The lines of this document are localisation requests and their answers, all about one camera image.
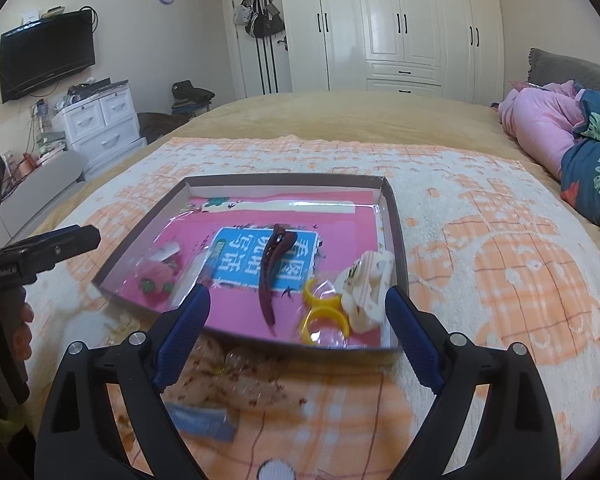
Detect grey pillow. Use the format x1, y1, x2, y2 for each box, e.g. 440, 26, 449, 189
527, 48, 600, 91

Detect yellow rings in bag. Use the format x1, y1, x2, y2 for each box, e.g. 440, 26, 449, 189
299, 276, 351, 346

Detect blue floral quilt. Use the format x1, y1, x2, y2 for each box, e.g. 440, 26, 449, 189
560, 89, 600, 227

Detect pink flower hair accessory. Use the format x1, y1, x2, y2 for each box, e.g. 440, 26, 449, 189
135, 242, 181, 295

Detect person's left hand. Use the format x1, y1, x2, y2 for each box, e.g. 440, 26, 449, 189
12, 302, 34, 362

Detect black wall television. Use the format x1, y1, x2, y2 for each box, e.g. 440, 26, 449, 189
0, 8, 96, 103

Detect pile of dark clothes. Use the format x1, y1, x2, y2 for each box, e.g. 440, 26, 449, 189
137, 80, 215, 144

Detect dark red hair clip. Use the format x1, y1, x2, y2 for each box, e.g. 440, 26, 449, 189
258, 223, 298, 334

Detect white claw hair clip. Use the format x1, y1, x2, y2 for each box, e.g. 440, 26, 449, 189
335, 250, 394, 334

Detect tan bed sheet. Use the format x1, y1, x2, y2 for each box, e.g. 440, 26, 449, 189
35, 92, 600, 298

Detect orange white plaid blanket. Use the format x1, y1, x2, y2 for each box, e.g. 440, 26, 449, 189
27, 136, 600, 479

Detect floral mesh bow hairpiece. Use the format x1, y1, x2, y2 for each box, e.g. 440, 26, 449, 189
164, 336, 306, 413

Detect small blue packet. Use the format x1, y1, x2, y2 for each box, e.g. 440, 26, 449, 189
166, 403, 239, 442

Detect bags hanging on door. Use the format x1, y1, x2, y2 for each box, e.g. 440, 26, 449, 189
233, 0, 286, 39

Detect white plastic drawer cabinet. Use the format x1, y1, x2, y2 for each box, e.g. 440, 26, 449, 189
52, 80, 147, 181

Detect white glossy wardrobe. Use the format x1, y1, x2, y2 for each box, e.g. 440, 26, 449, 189
283, 0, 504, 105

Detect pink quilt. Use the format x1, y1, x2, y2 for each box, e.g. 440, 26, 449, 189
498, 80, 584, 181

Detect pink book in box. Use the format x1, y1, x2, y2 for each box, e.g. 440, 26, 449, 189
99, 190, 386, 350

